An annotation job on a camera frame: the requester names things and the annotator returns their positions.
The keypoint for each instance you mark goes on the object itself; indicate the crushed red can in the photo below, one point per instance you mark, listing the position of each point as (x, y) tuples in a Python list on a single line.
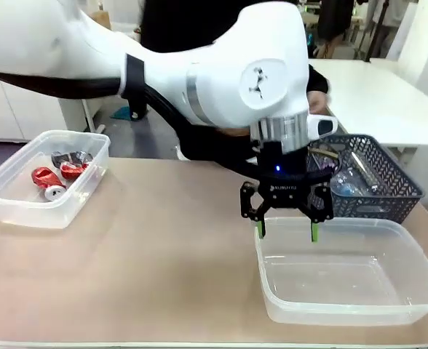
[(74, 170), (44, 178)]

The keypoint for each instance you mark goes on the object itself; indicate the white table leg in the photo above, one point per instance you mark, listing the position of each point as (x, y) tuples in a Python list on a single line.
[(92, 116)]

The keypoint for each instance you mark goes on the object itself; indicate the person's right forearm black sleeve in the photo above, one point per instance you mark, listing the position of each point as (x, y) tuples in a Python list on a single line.
[(206, 149)]

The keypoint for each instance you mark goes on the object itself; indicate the crushed grey can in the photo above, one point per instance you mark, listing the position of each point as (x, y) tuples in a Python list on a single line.
[(68, 157)]

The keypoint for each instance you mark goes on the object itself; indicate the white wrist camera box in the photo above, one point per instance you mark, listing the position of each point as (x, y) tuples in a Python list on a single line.
[(325, 125)]

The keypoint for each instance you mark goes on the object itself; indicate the dark grey plastic basket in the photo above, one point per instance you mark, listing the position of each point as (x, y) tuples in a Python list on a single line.
[(388, 196)]

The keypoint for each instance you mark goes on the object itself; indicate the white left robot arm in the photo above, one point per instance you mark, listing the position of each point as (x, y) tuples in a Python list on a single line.
[(217, 72)]

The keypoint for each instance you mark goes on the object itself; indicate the clear plastic container with cans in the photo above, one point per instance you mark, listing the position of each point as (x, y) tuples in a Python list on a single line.
[(14, 211)]

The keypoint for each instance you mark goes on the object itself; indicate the purple plastic wrapper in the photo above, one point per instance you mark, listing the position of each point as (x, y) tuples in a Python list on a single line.
[(323, 160)]

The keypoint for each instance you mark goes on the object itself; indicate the background person white clothes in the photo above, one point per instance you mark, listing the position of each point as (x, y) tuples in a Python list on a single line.
[(388, 14)]

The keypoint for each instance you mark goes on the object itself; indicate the background person dark clothes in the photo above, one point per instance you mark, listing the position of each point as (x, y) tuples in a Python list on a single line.
[(336, 22)]

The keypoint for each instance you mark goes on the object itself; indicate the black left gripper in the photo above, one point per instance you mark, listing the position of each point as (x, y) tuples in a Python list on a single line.
[(285, 189)]

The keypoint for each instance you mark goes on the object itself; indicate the person's left hand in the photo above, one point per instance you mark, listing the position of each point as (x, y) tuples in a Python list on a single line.
[(317, 103)]

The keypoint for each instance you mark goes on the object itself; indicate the white table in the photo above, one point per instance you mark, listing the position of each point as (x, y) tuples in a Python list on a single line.
[(374, 94)]

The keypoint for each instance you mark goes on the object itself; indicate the person's right hand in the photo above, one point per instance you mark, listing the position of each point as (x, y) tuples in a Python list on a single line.
[(236, 131)]

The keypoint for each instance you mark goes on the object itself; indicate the empty clear plastic container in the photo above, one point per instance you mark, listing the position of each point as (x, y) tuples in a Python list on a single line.
[(345, 276)]

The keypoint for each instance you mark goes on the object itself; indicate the white cabinet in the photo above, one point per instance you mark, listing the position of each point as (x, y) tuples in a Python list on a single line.
[(24, 116)]

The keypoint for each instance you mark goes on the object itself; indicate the teal floor object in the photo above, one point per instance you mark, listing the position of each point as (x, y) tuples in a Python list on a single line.
[(123, 113)]

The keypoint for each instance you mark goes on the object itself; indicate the clear plastic bottle blue label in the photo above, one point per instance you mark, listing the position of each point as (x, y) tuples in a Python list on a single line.
[(346, 185)]

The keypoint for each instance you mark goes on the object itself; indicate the cardboard box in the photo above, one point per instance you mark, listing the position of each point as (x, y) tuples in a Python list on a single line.
[(100, 20)]

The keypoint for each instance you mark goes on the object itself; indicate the person's black torso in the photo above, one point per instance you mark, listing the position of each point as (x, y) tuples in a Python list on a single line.
[(185, 25)]

